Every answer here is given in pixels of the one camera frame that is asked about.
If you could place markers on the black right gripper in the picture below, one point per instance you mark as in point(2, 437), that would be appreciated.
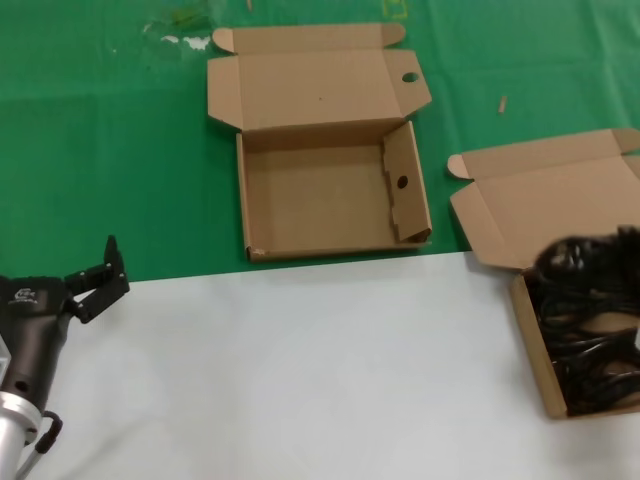
point(590, 257)

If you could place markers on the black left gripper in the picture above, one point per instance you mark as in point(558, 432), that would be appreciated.
point(32, 320)

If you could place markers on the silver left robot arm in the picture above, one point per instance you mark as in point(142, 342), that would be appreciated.
point(12, 430)

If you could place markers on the open brown cardboard box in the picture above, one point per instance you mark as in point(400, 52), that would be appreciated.
point(320, 90)
point(525, 200)

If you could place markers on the green table cloth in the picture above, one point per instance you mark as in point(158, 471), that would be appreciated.
point(100, 150)

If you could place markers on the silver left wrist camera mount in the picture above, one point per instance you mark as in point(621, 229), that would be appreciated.
point(3, 357)

